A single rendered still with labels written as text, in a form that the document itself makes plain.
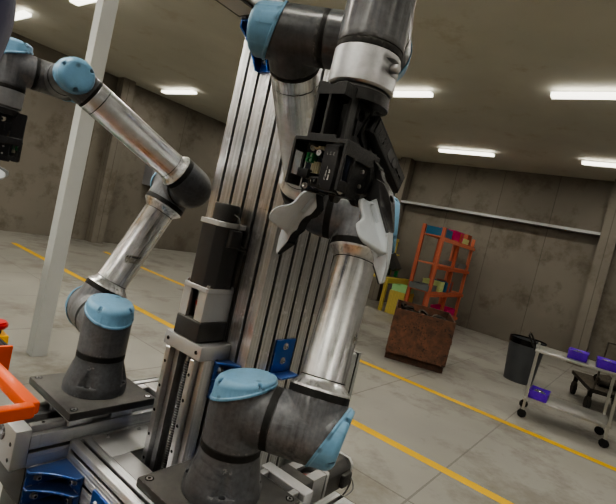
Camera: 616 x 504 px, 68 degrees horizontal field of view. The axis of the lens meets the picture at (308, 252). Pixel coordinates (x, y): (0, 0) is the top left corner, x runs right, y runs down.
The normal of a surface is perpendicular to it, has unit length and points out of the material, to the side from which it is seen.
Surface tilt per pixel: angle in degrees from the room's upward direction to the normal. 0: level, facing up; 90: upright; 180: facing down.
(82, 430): 90
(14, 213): 90
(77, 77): 90
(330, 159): 90
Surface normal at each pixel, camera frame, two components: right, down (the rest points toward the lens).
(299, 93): 0.15, 0.84
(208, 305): 0.77, 0.22
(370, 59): 0.00, 0.05
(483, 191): -0.59, -0.09
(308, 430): -0.12, -0.29
